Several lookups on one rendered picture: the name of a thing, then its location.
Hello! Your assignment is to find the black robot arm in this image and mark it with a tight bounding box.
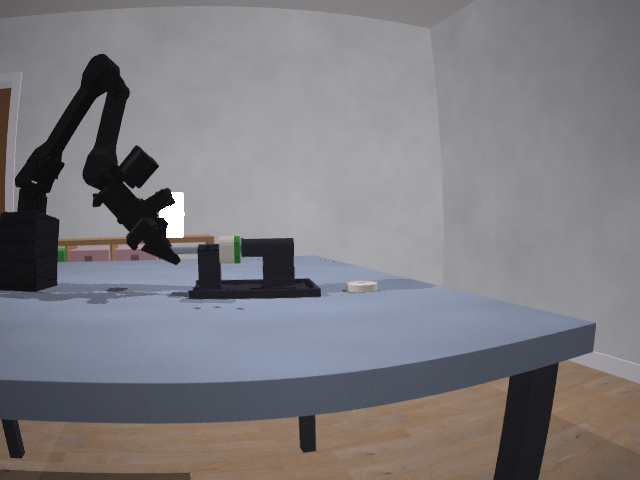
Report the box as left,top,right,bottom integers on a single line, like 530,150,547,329
15,54,176,218

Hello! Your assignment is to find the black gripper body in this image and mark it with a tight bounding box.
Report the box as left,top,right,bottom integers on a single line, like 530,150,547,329
115,195,169,250

